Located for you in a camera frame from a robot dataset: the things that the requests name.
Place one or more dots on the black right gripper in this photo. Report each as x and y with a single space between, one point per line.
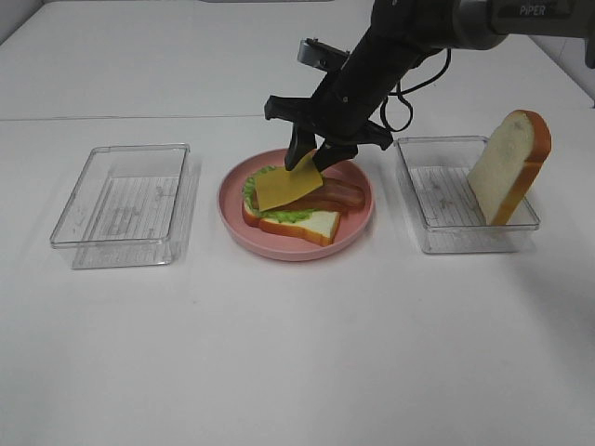
338 110

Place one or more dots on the yellow cheese slice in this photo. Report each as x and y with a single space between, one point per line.
280 186

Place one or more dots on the green lettuce leaf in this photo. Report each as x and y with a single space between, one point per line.
280 216

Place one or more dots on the bread slice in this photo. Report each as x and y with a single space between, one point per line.
320 228
509 164

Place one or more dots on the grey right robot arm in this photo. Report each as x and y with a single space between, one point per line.
412 31

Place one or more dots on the pink round plate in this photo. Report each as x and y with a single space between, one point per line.
285 248

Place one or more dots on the right clear plastic tray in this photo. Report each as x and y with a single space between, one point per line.
444 213

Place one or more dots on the clear plastic tray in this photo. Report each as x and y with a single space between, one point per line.
131 206
444 213

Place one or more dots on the left clear plastic tray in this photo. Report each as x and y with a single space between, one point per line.
131 206

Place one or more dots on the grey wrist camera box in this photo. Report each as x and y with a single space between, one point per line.
321 56

